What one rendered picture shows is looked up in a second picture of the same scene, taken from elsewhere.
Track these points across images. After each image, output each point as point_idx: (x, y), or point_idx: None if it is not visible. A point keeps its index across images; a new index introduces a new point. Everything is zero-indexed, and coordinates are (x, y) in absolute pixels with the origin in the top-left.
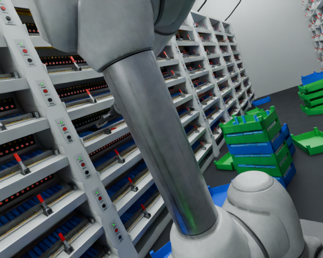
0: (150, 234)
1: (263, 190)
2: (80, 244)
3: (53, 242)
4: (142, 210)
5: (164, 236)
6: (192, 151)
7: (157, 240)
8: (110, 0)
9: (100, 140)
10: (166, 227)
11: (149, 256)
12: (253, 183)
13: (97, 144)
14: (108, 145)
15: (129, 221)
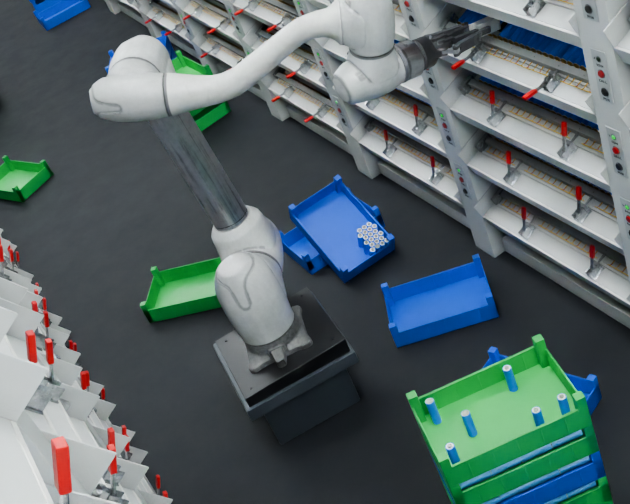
0: (542, 257)
1: (217, 268)
2: (425, 138)
3: None
4: (540, 218)
5: (541, 287)
6: (189, 182)
7: (539, 276)
8: None
9: (453, 57)
10: (566, 292)
11: (509, 264)
12: (226, 263)
13: (450, 58)
14: None
15: (514, 200)
